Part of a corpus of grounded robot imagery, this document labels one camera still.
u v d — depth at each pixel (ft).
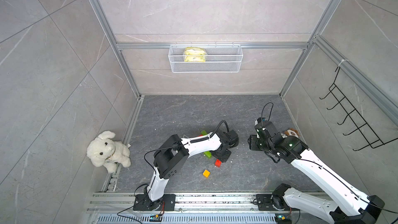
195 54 2.89
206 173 2.66
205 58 2.89
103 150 2.41
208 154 2.77
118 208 2.38
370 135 2.00
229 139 2.25
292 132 3.13
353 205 1.25
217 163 2.75
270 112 3.58
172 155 1.71
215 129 2.12
